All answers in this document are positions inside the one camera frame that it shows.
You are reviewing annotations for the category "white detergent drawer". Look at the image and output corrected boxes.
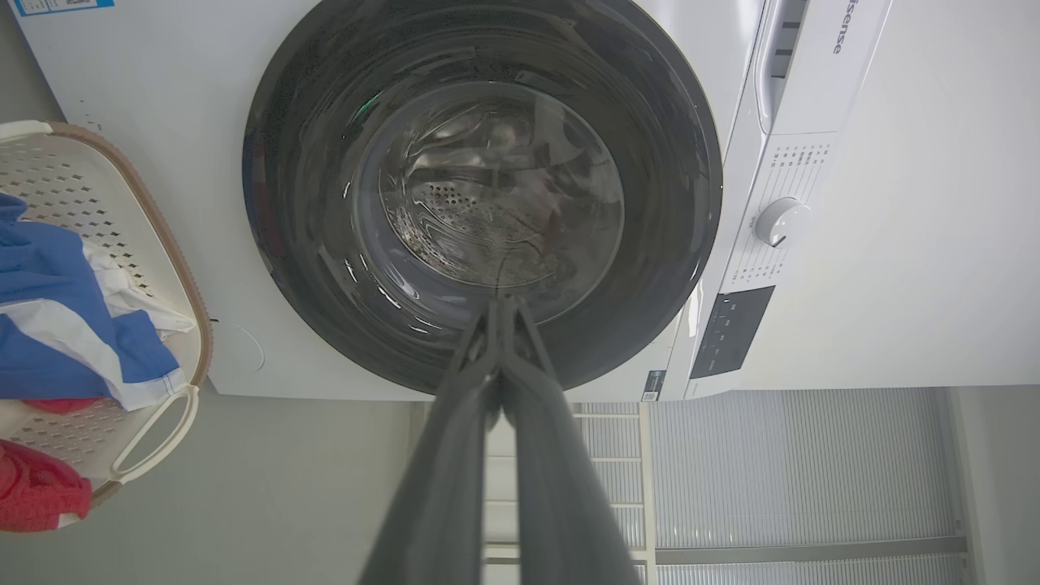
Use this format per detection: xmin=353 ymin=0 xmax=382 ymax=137
xmin=756 ymin=0 xmax=895 ymax=136

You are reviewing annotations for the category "red garment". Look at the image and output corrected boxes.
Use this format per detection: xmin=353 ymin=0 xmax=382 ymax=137
xmin=0 ymin=396 xmax=108 ymax=533

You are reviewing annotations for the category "round filter cover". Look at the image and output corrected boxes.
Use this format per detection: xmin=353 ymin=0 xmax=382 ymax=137
xmin=211 ymin=319 xmax=266 ymax=375

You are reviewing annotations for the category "beige perforated laundry basket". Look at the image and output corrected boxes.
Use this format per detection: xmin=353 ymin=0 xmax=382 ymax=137
xmin=0 ymin=120 xmax=214 ymax=509

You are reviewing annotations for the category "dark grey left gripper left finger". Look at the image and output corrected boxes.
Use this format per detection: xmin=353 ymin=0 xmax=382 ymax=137
xmin=360 ymin=297 xmax=502 ymax=585

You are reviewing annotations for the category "blue and white label sticker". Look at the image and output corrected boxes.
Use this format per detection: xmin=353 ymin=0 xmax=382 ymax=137
xmin=12 ymin=0 xmax=115 ymax=17

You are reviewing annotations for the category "round dark glass washer door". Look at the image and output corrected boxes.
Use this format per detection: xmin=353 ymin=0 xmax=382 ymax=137
xmin=242 ymin=0 xmax=724 ymax=397

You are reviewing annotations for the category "blue and white garment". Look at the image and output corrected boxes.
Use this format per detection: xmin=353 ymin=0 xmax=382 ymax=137
xmin=0 ymin=193 xmax=189 ymax=411

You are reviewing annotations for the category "grey slatted window blind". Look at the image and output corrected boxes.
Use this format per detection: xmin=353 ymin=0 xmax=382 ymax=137
xmin=650 ymin=388 xmax=969 ymax=585

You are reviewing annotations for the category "black control display panel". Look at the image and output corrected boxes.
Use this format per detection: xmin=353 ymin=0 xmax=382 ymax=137
xmin=689 ymin=286 xmax=776 ymax=380

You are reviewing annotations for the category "white round control knob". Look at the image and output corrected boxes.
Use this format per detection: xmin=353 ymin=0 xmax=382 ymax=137
xmin=756 ymin=197 xmax=812 ymax=247

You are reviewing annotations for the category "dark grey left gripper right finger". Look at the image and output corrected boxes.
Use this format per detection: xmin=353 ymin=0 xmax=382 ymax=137
xmin=498 ymin=296 xmax=643 ymax=585

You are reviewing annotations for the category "white front-load washing machine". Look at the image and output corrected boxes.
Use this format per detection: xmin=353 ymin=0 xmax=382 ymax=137
xmin=8 ymin=0 xmax=1040 ymax=404

